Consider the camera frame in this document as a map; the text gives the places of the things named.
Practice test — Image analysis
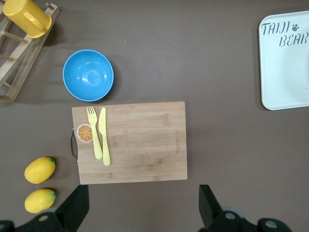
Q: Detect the blue bowl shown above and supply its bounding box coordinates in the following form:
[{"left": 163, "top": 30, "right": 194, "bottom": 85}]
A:
[{"left": 62, "top": 49, "right": 115, "bottom": 102}]

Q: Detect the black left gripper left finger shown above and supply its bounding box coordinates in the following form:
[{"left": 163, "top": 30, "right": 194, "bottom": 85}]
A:
[{"left": 14, "top": 185, "right": 90, "bottom": 232}]

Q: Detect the yellow plastic knife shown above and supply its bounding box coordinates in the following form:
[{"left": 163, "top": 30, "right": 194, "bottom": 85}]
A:
[{"left": 97, "top": 107, "right": 112, "bottom": 167}]

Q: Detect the wooden cutting board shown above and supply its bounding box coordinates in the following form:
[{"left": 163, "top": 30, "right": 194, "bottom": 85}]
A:
[{"left": 71, "top": 101, "right": 188, "bottom": 185}]

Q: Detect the orange slice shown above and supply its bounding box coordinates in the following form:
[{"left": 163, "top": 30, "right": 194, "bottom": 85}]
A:
[{"left": 76, "top": 123, "right": 94, "bottom": 143}]

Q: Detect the yellow lemon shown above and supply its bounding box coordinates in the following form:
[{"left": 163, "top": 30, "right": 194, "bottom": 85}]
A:
[
  {"left": 24, "top": 188, "right": 56, "bottom": 214},
  {"left": 24, "top": 157, "right": 56, "bottom": 185}
]

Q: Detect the yellow mug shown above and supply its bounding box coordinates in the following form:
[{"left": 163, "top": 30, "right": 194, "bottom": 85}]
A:
[{"left": 2, "top": 0, "right": 53, "bottom": 39}]

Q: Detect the cream tray with bear print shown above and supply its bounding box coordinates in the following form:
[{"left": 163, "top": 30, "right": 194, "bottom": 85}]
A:
[{"left": 258, "top": 11, "right": 309, "bottom": 111}]

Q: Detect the metal cutting board handle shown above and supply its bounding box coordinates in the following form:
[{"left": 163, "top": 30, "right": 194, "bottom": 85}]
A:
[{"left": 69, "top": 128, "right": 79, "bottom": 165}]

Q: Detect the yellow plastic fork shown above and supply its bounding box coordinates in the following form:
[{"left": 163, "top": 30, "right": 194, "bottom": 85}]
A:
[{"left": 86, "top": 105, "right": 103, "bottom": 160}]

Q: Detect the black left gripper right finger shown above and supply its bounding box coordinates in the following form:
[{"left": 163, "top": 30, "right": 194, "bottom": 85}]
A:
[{"left": 199, "top": 185, "right": 256, "bottom": 232}]

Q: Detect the wooden cup drying rack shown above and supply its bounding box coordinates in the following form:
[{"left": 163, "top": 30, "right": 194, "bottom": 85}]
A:
[{"left": 0, "top": 2, "right": 61, "bottom": 104}]

